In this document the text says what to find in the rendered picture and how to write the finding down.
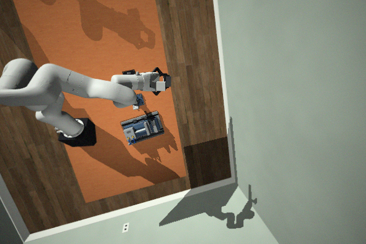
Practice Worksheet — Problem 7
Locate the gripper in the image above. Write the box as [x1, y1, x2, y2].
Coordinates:
[140, 67, 169, 96]

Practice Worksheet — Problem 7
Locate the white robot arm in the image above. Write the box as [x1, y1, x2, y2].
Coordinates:
[0, 59, 144, 138]

